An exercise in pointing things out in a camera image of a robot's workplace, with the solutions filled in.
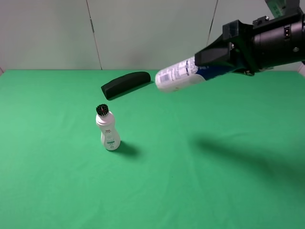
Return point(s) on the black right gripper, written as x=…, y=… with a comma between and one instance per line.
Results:
x=233, y=48

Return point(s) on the blue white yogurt drink bottle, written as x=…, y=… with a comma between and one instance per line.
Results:
x=186, y=73

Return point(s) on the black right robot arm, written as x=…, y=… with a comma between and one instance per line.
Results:
x=280, y=40

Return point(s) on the green table cloth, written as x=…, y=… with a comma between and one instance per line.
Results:
x=228, y=153

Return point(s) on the black curved foam block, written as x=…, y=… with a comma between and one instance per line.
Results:
x=125, y=84

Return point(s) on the white bottle with black brush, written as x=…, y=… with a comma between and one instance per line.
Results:
x=106, y=122

